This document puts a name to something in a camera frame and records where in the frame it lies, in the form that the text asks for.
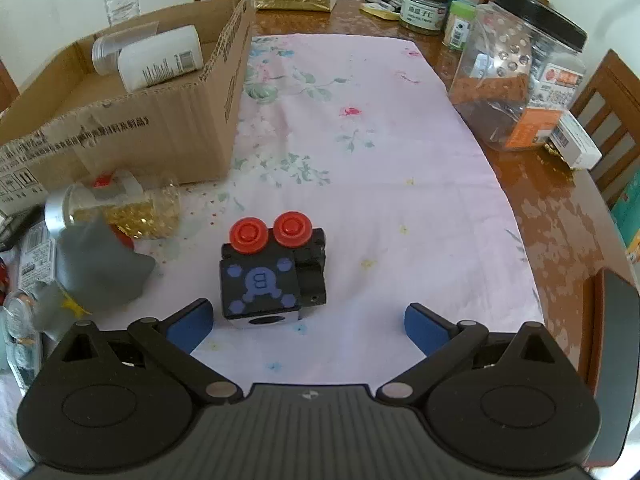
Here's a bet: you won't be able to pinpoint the empty clear plastic jar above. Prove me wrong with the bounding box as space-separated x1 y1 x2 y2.
91 22 160 76

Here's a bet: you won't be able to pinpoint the black-lidded labelled glass jar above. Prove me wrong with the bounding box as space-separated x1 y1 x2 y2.
399 0 450 37

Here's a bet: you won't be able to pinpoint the teal box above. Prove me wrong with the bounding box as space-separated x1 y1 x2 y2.
610 169 640 265

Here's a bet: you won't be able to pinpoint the silver can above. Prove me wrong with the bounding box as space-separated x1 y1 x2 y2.
0 287 43 391

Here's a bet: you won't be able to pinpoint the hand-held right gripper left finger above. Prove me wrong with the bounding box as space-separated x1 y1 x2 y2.
47 298 240 407

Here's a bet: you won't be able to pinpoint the small green-lidded jar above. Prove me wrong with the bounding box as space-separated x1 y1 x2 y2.
442 1 477 52

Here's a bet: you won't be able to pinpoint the black cube toy red buttons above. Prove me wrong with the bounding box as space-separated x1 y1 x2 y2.
219 211 328 330

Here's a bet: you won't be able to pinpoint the white plastic bottle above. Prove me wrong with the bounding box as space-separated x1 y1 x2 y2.
117 25 205 94

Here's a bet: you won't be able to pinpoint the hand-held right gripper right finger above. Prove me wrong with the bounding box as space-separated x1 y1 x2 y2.
376 302 571 407

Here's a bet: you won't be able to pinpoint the small white carton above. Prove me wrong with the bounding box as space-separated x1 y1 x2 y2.
547 110 603 169

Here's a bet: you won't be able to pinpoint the pink floral cloth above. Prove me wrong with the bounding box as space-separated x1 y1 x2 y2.
0 34 546 476

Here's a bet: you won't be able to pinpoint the grey plush toy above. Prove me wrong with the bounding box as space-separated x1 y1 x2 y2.
31 217 157 343

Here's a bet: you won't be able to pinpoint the yellow packet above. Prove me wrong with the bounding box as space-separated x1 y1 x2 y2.
361 3 402 22

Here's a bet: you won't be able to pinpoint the large clear black-lidded jar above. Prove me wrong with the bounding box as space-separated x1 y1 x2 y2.
448 0 589 153

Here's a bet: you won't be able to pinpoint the printed grey packet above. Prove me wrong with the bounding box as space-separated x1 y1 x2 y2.
17 222 57 293

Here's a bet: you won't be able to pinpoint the clear jar of gold beads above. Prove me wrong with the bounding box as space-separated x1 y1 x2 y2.
44 169 182 242

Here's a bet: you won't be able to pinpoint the brown cardboard box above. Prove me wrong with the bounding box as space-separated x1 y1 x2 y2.
0 0 257 217

